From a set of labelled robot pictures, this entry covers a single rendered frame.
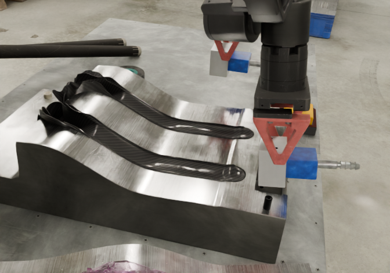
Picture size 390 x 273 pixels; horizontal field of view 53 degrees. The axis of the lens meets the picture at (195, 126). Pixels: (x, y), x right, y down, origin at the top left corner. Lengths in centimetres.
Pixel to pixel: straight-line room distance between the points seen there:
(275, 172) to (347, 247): 126
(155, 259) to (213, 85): 61
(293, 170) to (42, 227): 37
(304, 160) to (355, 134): 195
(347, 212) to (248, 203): 142
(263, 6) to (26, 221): 46
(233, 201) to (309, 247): 15
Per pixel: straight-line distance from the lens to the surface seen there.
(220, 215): 53
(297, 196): 70
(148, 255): 46
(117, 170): 57
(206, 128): 68
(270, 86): 49
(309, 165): 54
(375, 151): 238
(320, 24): 383
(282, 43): 47
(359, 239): 183
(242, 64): 78
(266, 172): 54
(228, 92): 97
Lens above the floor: 126
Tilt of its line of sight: 33 degrees down
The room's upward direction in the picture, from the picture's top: 3 degrees clockwise
